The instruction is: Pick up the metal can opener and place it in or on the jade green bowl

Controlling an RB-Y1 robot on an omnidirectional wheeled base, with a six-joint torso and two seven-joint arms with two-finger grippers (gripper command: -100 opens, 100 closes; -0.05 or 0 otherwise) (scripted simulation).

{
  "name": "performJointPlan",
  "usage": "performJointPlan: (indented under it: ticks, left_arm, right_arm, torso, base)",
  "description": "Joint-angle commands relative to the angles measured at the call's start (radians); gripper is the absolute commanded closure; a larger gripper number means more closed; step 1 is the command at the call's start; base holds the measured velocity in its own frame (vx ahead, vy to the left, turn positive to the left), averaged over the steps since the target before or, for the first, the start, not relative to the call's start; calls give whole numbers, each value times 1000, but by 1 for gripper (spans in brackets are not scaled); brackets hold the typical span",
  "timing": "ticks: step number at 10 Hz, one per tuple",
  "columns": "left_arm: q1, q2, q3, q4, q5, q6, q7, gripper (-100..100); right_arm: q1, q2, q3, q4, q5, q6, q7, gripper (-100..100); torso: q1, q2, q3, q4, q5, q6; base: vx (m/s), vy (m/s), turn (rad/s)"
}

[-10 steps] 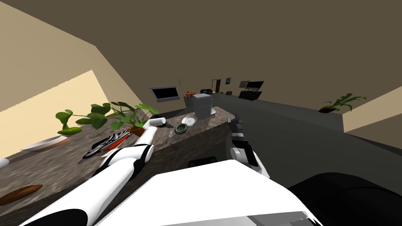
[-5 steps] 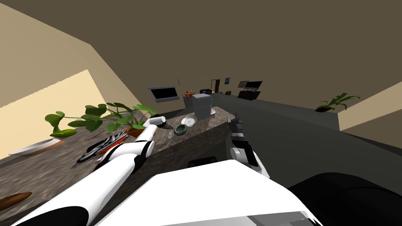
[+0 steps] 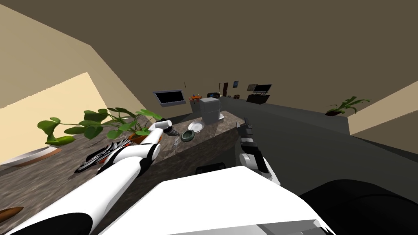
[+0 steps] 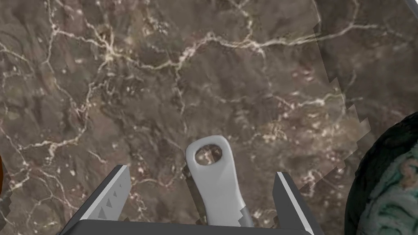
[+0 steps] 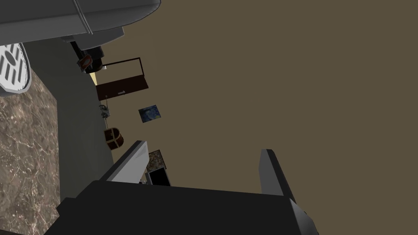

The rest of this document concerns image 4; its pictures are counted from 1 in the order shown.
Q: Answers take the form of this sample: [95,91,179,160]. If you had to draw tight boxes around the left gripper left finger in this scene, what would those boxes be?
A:
[60,164,131,235]

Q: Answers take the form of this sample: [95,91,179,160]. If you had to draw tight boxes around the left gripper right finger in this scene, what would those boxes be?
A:
[272,171,325,235]

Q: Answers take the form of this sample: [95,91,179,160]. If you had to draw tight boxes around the black and teal bowl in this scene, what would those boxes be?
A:
[344,111,418,235]

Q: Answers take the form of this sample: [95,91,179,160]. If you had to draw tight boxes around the grey utensil handle with hole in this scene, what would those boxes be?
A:
[185,135,254,227]

